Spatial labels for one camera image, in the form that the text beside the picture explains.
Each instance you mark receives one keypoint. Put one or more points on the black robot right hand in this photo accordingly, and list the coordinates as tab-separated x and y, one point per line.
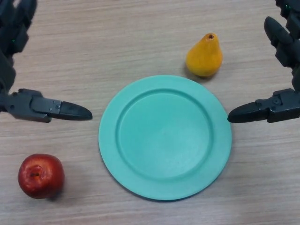
283	107

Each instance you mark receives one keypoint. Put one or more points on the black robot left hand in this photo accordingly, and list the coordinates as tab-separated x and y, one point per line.
28	105

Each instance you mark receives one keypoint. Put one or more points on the red apple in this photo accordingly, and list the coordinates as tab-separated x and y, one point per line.
41	175

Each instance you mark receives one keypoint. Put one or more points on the green round plate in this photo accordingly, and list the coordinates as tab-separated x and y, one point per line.
164	138

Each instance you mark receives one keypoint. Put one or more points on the yellow orange pear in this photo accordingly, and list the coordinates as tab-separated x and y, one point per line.
204	58

